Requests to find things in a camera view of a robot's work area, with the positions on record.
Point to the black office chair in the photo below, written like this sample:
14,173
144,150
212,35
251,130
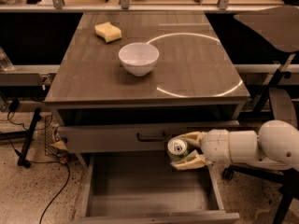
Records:
279,26

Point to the clear plastic bottle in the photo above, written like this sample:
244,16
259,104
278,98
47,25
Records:
5,62

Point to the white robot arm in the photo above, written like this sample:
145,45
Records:
275,146

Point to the green soda can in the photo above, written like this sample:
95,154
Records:
177,149

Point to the open lower drawer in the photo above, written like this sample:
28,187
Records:
142,188

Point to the white ceramic bowl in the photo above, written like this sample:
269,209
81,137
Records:
139,58

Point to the wire mesh basket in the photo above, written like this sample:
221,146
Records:
54,144

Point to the closed upper drawer with handle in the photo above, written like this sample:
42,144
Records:
131,137

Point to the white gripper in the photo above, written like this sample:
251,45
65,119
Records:
215,146

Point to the yellow sponge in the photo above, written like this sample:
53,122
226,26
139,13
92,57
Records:
108,31

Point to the black stand leg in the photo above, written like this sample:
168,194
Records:
27,136

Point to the grey drawer cabinet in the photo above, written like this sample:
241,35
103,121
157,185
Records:
194,80

